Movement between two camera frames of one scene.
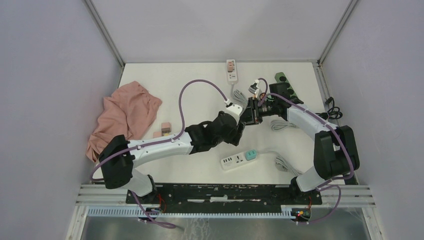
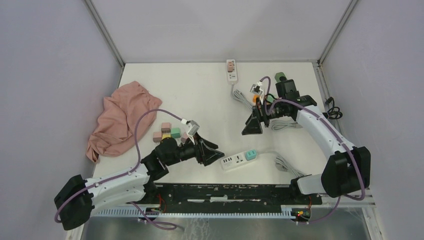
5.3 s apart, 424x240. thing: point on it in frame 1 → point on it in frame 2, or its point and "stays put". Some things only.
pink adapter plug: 165,127 stays put
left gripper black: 234,139 → 208,156
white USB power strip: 233,161 stays put
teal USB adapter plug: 250,154 stays put
